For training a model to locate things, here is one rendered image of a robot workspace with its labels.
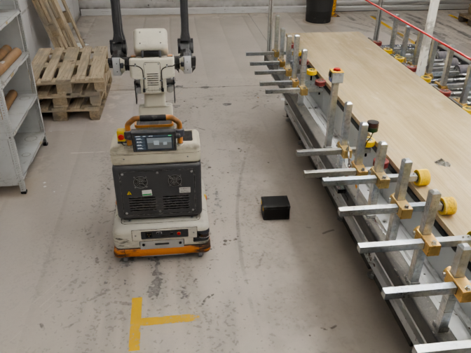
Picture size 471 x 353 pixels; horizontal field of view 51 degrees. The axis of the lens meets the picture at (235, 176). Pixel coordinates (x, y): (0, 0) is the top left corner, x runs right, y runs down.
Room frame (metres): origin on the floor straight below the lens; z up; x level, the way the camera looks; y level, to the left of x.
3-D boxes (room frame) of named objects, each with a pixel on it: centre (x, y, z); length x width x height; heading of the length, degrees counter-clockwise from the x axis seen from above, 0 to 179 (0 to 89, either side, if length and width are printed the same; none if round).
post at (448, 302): (1.35, -0.79, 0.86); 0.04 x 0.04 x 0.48; 8
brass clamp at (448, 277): (1.33, -0.79, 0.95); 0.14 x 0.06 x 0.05; 8
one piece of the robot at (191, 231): (2.55, 0.45, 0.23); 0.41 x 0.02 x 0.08; 97
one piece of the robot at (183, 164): (2.78, 0.50, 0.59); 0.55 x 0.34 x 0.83; 97
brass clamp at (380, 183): (2.07, -0.69, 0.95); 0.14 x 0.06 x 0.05; 8
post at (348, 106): (2.59, -0.63, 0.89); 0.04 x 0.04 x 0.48; 8
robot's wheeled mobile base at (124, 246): (2.87, 0.51, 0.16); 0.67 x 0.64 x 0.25; 7
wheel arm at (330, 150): (2.54, -0.56, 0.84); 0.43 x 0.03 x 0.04; 98
